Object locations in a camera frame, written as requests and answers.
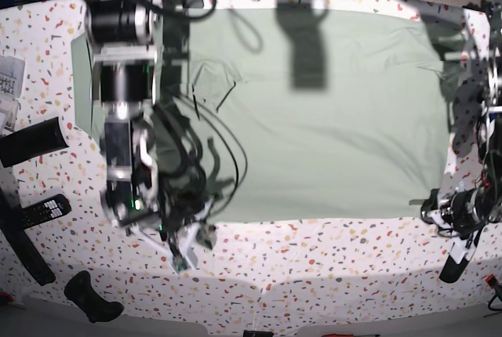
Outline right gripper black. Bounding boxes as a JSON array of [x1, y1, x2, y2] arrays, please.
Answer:
[[158, 183, 207, 235]]

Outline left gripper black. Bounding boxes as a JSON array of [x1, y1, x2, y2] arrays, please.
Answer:
[[420, 188, 490, 235]]

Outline light green T-shirt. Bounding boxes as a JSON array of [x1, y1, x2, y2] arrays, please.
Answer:
[[71, 5, 452, 225]]

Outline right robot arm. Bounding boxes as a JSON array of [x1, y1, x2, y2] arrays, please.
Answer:
[[83, 0, 215, 234]]

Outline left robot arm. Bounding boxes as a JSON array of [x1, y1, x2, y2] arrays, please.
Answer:
[[421, 2, 501, 241]]

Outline black curved pad right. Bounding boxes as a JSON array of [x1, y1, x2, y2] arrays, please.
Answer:
[[439, 255, 469, 284]]

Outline red connector bottom right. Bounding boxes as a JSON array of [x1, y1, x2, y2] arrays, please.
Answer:
[[486, 274, 498, 286]]

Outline black game controller grip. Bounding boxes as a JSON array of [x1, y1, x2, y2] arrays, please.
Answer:
[[64, 270, 124, 323]]

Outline black remote control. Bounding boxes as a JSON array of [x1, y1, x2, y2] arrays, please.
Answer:
[[20, 194, 71, 230]]

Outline black small tool bottom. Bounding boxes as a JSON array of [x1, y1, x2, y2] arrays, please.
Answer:
[[242, 330, 274, 337]]

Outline long black bar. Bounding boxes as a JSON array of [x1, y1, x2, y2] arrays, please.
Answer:
[[1, 192, 56, 286]]

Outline small clear plastic container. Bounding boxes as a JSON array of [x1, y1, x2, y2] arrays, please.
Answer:
[[0, 97, 20, 132]]

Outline red object bottom left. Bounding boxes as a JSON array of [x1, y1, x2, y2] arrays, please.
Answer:
[[0, 292, 13, 303]]

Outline clear plastic parts box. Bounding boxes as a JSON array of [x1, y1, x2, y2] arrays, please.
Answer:
[[0, 56, 25, 98]]

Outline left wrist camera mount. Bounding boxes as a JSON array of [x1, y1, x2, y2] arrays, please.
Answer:
[[420, 209, 485, 265]]

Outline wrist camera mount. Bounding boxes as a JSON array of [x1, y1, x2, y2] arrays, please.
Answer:
[[126, 198, 216, 273], [420, 209, 485, 265]]

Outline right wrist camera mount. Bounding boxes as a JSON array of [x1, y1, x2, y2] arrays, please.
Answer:
[[126, 198, 216, 273]]

